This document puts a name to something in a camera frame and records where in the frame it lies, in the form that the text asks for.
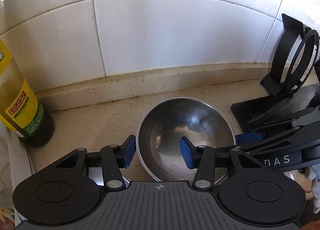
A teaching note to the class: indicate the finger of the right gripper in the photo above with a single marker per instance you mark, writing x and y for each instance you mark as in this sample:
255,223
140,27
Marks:
246,138

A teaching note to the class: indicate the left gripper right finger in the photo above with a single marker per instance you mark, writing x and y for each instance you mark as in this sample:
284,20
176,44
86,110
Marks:
204,159

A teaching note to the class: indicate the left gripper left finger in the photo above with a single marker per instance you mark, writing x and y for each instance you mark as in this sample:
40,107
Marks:
113,159

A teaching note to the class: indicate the gloved hand holding gripper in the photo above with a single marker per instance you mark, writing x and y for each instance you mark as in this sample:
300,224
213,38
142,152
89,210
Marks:
312,174

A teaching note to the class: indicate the black glass stove top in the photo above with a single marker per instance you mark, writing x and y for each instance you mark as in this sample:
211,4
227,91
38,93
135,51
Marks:
257,113

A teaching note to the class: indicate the white two-tier rotating rack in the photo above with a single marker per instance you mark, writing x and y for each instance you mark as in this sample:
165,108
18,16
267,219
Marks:
15,167

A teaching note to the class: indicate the yellow green label oil bottle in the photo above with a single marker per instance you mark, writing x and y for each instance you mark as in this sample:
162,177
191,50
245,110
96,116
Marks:
21,111

